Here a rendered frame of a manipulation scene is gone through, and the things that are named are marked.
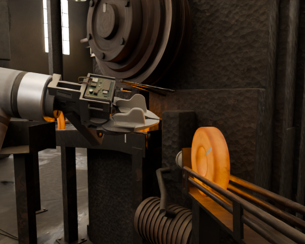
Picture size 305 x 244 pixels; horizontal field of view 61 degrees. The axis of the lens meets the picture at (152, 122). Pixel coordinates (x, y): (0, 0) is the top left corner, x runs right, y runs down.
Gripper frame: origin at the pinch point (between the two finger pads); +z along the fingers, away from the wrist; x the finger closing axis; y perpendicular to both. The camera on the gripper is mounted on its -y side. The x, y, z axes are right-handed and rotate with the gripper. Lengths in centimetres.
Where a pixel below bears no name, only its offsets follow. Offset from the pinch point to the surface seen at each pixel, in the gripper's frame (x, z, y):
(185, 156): 1.6, 10.6, -13.2
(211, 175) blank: -8.2, 13.2, -3.9
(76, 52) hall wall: 932, -290, -693
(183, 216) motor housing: -8.6, 13.5, -26.7
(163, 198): -3.9, 8.0, -27.2
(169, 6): 47.4, 2.1, 2.2
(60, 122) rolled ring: 59, -44, -81
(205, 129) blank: 1.0, 11.8, -0.8
